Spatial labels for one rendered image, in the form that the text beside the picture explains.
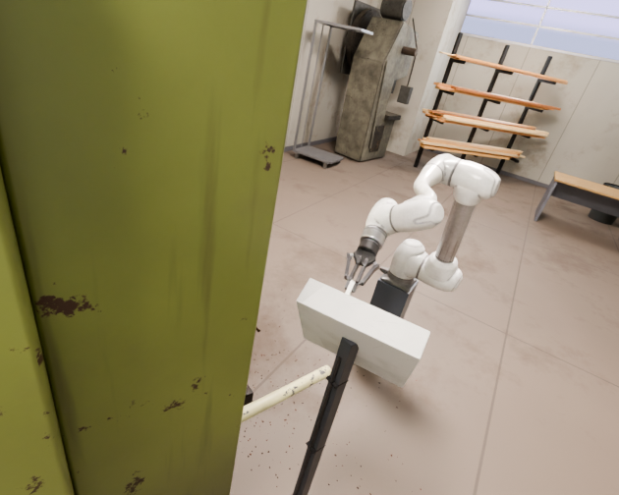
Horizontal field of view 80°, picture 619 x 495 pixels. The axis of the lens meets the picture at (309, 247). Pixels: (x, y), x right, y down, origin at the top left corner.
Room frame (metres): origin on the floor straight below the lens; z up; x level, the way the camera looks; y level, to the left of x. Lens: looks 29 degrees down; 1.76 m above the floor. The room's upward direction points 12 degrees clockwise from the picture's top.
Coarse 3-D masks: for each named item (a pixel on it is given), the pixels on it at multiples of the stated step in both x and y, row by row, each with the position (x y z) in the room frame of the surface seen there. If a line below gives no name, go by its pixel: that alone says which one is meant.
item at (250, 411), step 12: (312, 372) 1.04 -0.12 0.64; (324, 372) 1.05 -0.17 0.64; (288, 384) 0.96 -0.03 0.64; (300, 384) 0.97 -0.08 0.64; (312, 384) 1.00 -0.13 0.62; (264, 396) 0.89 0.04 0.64; (276, 396) 0.90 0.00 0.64; (288, 396) 0.92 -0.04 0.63; (252, 408) 0.83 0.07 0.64; (264, 408) 0.85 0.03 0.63
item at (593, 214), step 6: (612, 186) 6.64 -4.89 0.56; (618, 186) 6.62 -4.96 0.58; (594, 210) 6.37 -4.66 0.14; (594, 216) 6.33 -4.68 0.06; (600, 216) 6.27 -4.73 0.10; (606, 216) 6.23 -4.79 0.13; (612, 216) 6.22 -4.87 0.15; (600, 222) 6.25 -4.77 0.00; (606, 222) 6.23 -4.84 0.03; (612, 222) 6.25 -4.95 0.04
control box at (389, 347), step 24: (312, 288) 0.82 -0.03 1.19; (312, 312) 0.78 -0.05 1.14; (336, 312) 0.76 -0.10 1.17; (360, 312) 0.76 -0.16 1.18; (384, 312) 0.77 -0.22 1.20; (312, 336) 0.87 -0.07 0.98; (336, 336) 0.80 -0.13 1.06; (360, 336) 0.73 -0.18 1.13; (384, 336) 0.71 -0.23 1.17; (408, 336) 0.71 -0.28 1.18; (360, 360) 0.82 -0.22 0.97; (384, 360) 0.75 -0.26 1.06; (408, 360) 0.69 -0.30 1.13
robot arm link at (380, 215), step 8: (384, 200) 1.35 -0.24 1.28; (392, 200) 1.36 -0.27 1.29; (376, 208) 1.32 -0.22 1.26; (384, 208) 1.29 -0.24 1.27; (368, 216) 1.31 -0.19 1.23; (376, 216) 1.27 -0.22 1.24; (384, 216) 1.26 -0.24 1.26; (368, 224) 1.27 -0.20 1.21; (376, 224) 1.25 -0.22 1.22; (384, 224) 1.25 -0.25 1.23; (392, 232) 1.25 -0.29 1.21
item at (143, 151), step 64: (0, 0) 0.43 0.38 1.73; (64, 0) 0.48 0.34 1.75; (128, 0) 0.52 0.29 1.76; (192, 0) 0.58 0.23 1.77; (256, 0) 0.65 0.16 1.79; (0, 64) 0.43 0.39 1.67; (64, 64) 0.47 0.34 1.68; (128, 64) 0.52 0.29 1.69; (192, 64) 0.58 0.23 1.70; (256, 64) 0.66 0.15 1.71; (0, 128) 0.42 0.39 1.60; (64, 128) 0.46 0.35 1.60; (128, 128) 0.52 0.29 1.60; (192, 128) 0.59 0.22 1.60; (256, 128) 0.67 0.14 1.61; (64, 192) 0.46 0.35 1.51; (128, 192) 0.52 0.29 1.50; (192, 192) 0.59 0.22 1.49; (256, 192) 0.68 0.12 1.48; (64, 256) 0.45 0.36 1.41; (128, 256) 0.51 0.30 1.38; (192, 256) 0.59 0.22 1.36; (256, 256) 0.70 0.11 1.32; (64, 320) 0.44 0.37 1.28; (128, 320) 0.51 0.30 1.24; (192, 320) 0.60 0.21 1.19; (256, 320) 0.72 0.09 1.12; (64, 384) 0.43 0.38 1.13; (128, 384) 0.50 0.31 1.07; (192, 384) 0.60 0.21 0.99; (64, 448) 0.42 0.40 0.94; (128, 448) 0.49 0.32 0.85; (192, 448) 0.61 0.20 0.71
